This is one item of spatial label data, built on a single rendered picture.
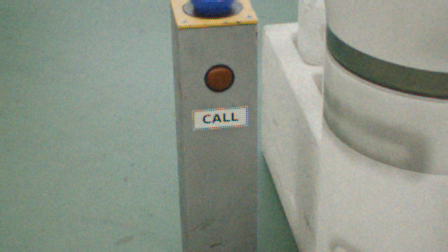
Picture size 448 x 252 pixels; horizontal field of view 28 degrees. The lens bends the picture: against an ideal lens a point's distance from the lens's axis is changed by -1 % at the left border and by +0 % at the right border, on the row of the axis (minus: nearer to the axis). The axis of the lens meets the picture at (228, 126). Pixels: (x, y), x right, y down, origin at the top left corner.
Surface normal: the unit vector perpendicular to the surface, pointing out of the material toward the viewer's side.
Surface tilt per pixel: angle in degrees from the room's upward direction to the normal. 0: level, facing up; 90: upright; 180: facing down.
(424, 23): 100
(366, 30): 88
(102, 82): 0
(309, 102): 0
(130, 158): 0
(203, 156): 90
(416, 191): 90
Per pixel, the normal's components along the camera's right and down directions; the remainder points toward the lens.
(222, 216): 0.15, 0.48
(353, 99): -0.85, 0.27
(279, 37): -0.01, -0.87
